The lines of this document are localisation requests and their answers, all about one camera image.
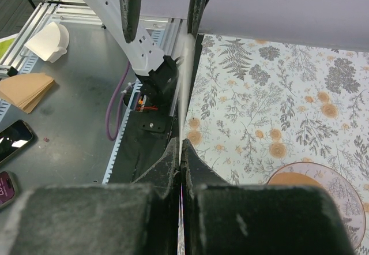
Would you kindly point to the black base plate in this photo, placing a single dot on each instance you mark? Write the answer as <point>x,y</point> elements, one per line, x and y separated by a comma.
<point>149,128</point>

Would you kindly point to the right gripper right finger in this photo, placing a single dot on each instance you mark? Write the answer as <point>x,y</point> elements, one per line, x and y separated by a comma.
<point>221,218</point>

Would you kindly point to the black smartphone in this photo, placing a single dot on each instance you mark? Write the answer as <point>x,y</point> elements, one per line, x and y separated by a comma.
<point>15,138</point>

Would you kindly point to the floral table mat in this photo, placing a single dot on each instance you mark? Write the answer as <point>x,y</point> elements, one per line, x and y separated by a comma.
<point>257,106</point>

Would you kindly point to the brown filter stack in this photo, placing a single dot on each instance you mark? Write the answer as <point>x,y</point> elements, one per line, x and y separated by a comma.
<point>25,91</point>

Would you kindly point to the white filter stack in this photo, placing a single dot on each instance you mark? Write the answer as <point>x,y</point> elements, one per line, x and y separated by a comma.
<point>50,43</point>

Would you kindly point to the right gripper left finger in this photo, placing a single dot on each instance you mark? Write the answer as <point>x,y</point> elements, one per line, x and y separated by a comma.
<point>118,218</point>

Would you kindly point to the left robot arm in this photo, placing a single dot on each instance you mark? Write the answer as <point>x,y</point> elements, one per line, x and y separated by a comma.
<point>157,71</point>

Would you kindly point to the white cable duct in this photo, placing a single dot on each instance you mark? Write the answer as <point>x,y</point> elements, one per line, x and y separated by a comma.
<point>157,36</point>

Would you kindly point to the purple case smartphone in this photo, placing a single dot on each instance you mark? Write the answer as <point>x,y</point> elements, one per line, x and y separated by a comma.
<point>9,188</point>

